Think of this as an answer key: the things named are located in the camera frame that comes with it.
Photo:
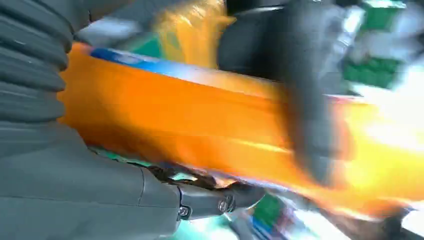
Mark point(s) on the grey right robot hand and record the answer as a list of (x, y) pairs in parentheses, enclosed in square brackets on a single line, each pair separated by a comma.
[(73, 195)]

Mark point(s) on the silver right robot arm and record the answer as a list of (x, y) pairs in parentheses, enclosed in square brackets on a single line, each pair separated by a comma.
[(30, 59)]

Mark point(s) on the yellow plastic sheet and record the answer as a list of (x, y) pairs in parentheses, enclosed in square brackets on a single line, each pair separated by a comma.
[(192, 30)]

